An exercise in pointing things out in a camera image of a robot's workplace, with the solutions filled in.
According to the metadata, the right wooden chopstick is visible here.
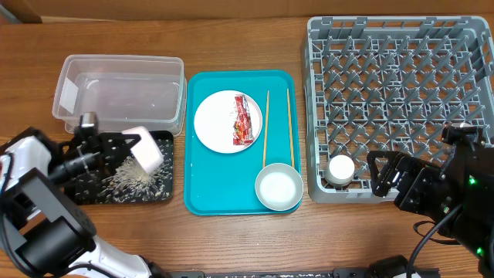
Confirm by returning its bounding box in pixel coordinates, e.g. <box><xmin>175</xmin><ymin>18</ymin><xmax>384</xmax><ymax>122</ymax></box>
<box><xmin>286</xmin><ymin>88</ymin><xmax>295</xmax><ymax>168</ymax></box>

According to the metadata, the black tray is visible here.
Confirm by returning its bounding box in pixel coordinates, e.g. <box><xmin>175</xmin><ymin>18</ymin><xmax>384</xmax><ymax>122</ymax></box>
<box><xmin>63</xmin><ymin>130</ymin><xmax>175</xmax><ymax>206</ymax></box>

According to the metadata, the clear plastic bin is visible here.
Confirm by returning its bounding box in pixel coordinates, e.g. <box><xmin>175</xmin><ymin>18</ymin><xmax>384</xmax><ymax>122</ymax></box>
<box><xmin>52</xmin><ymin>54</ymin><xmax>188</xmax><ymax>137</ymax></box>

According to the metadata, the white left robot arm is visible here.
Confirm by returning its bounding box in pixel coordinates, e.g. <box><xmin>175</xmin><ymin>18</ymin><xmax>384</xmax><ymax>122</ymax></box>
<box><xmin>1</xmin><ymin>127</ymin><xmax>169</xmax><ymax>277</ymax></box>

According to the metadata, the grey dish rack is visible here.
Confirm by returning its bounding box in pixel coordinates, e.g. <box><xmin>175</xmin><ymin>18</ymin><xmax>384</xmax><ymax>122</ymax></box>
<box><xmin>301</xmin><ymin>16</ymin><xmax>493</xmax><ymax>203</ymax></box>

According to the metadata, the spilled rice pile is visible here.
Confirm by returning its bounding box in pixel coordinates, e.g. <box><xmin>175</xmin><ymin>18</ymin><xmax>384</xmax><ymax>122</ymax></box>
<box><xmin>76</xmin><ymin>138</ymin><xmax>174</xmax><ymax>202</ymax></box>

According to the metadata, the left wooden chopstick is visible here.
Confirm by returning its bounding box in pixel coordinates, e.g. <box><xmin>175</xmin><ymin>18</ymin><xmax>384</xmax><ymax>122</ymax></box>
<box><xmin>262</xmin><ymin>90</ymin><xmax>270</xmax><ymax>168</ymax></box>

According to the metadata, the white plastic cup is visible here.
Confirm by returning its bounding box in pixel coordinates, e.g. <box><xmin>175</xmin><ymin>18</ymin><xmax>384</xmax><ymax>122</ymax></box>
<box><xmin>323</xmin><ymin>154</ymin><xmax>355</xmax><ymax>188</ymax></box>

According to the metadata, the pink bowl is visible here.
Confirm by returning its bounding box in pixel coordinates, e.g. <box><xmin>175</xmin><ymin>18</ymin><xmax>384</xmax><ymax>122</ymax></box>
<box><xmin>122</xmin><ymin>126</ymin><xmax>164</xmax><ymax>174</ymax></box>

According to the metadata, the red snack wrapper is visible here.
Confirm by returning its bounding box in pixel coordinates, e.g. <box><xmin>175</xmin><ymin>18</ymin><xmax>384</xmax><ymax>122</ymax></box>
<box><xmin>233</xmin><ymin>94</ymin><xmax>254</xmax><ymax>145</ymax></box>

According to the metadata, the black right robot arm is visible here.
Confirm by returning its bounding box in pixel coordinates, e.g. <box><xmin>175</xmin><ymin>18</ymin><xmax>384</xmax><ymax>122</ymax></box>
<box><xmin>367</xmin><ymin>147</ymin><xmax>493</xmax><ymax>277</ymax></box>

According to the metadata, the grey-rimmed white bowl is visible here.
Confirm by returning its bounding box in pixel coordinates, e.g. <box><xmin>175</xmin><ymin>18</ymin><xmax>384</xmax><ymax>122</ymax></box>
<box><xmin>255</xmin><ymin>163</ymin><xmax>304</xmax><ymax>212</ymax></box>

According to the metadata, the white round plate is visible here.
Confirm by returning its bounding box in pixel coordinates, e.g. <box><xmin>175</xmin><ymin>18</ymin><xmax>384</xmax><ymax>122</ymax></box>
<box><xmin>194</xmin><ymin>90</ymin><xmax>263</xmax><ymax>154</ymax></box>

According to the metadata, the wooden chopstick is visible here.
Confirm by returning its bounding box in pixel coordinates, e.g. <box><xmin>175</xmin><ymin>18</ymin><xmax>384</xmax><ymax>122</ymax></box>
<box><xmin>286</xmin><ymin>88</ymin><xmax>295</xmax><ymax>168</ymax></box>
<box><xmin>262</xmin><ymin>90</ymin><xmax>270</xmax><ymax>168</ymax></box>

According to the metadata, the teal serving tray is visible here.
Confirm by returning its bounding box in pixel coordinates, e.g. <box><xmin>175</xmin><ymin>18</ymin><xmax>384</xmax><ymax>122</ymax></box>
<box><xmin>184</xmin><ymin>69</ymin><xmax>302</xmax><ymax>216</ymax></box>

